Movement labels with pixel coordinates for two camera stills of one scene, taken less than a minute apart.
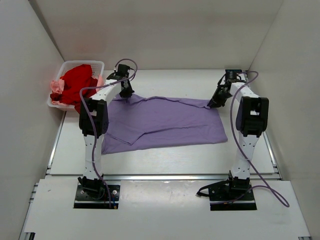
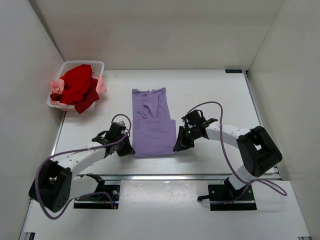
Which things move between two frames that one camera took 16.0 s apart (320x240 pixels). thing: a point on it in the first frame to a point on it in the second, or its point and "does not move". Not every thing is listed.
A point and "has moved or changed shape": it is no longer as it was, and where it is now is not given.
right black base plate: x=238 y=190 does not move
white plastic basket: x=98 y=69 does not move
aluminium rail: x=50 y=177 does not move
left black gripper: x=126 y=92 to x=122 y=145
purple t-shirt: x=138 y=122 has moved or changed shape
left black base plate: x=96 y=196 does not move
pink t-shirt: x=57 y=86 does not move
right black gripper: x=219 y=97 to x=185 y=138
